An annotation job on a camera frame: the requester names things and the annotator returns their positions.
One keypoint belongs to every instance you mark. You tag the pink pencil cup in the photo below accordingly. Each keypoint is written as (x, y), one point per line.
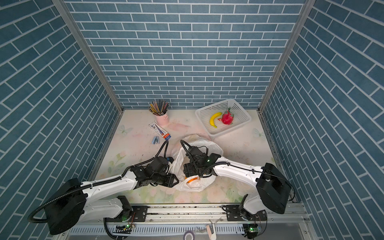
(163, 120)

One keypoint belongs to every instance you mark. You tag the white plastic bag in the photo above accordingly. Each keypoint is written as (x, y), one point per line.
(179, 152)

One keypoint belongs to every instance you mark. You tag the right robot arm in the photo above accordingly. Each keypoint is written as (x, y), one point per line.
(273, 189)

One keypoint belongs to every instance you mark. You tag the yellow toy banana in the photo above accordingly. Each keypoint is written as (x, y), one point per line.
(214, 118)

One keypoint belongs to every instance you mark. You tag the purple tape roll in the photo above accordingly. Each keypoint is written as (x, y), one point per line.
(189, 235)

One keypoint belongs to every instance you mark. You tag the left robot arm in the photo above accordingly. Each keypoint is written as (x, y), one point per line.
(77, 202)

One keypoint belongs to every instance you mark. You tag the white plastic basket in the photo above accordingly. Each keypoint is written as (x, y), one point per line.
(241, 117)

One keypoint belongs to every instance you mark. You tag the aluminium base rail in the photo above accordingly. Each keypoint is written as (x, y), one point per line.
(174, 220)

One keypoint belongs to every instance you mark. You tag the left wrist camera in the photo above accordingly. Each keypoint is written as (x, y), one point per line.
(170, 159)

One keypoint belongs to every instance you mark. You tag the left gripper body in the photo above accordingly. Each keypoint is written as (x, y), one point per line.
(163, 179)

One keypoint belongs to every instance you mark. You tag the pink white clip tool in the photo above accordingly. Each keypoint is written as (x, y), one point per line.
(211, 230)

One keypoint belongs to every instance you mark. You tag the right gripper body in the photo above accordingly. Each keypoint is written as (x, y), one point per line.
(193, 169)

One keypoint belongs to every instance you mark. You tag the pink dragon fruit toy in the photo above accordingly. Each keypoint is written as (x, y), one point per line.
(227, 117)

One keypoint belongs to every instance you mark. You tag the small blue clip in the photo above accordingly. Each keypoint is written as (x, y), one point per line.
(155, 140)

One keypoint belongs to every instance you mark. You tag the coloured pencils bunch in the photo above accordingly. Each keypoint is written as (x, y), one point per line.
(159, 108)

